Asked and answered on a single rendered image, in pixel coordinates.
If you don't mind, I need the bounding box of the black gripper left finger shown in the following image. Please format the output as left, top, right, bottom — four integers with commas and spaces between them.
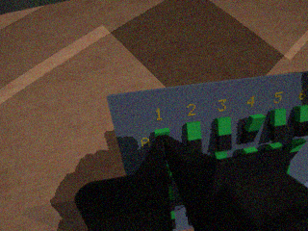
75, 136, 172, 231

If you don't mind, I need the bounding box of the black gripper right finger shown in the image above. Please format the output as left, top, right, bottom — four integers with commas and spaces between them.
162, 135, 291, 231

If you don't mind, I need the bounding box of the blue-grey switch panel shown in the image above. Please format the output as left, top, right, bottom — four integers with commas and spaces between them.
106, 71, 308, 231

